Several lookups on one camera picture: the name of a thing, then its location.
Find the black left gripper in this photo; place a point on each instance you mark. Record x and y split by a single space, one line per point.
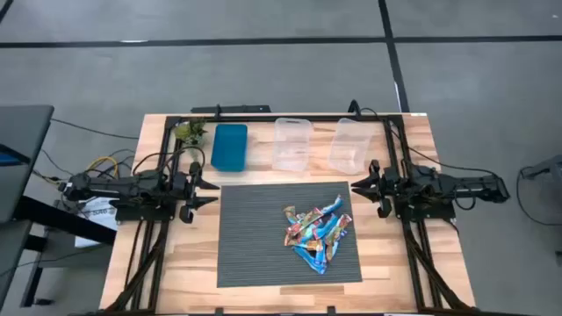
183 188

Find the small green artificial plant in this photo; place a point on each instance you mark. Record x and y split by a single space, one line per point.
191 131

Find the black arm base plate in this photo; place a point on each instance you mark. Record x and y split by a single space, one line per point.
430 214
145 214

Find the blue plastic bin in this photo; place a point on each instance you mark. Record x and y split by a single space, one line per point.
229 147

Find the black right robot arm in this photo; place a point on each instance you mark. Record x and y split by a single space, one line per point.
461 182

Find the black desk beam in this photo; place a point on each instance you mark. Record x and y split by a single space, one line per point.
66 218

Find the grey desk top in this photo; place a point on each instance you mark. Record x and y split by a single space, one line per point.
24 153

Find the black aluminium table frame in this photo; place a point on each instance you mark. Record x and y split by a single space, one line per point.
281 118

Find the black bar-shaped device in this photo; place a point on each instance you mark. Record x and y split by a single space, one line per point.
230 109

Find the white printed paper sheet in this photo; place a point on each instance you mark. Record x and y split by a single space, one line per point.
98 208

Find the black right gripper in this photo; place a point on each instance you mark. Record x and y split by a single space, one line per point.
388 188

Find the black frame clamp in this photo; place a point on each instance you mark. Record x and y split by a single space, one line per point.
332 310
218 311

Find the grey ribbed mat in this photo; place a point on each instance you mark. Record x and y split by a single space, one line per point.
250 237

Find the clear plastic bin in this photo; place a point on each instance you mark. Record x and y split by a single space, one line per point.
292 145
351 147

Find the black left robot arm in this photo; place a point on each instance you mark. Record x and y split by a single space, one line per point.
114 184

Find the grey chair base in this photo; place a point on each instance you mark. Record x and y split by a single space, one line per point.
544 167

